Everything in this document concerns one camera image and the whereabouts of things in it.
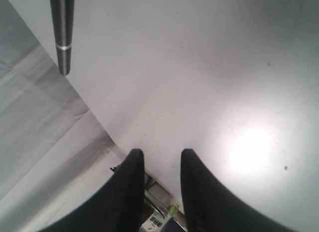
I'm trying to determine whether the metal table frame bar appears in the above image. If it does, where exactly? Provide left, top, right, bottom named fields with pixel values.
left=142, top=173, right=187, bottom=232

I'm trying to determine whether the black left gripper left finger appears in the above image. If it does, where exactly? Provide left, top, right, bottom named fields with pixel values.
left=44, top=149, right=145, bottom=232

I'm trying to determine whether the white backdrop curtain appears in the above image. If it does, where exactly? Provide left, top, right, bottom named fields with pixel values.
left=0, top=0, right=124, bottom=225

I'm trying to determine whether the black paintbrush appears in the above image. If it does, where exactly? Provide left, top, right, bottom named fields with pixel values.
left=50, top=0, right=75, bottom=76

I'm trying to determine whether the white green labelled box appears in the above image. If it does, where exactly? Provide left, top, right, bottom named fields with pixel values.
left=139, top=202, right=179, bottom=232

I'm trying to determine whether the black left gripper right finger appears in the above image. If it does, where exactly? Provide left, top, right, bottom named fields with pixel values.
left=180, top=149, right=279, bottom=232

